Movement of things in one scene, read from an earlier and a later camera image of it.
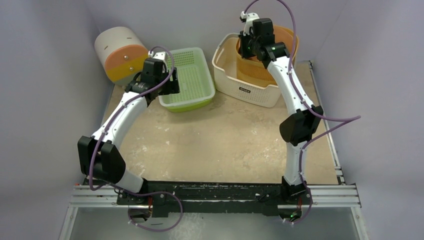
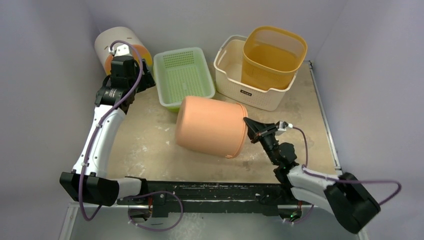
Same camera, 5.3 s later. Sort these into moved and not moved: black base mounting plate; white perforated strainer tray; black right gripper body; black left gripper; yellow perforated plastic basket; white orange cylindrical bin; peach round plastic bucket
Moved: black right gripper body; black left gripper; peach round plastic bucket; yellow perforated plastic basket
Not moved: black base mounting plate; white perforated strainer tray; white orange cylindrical bin
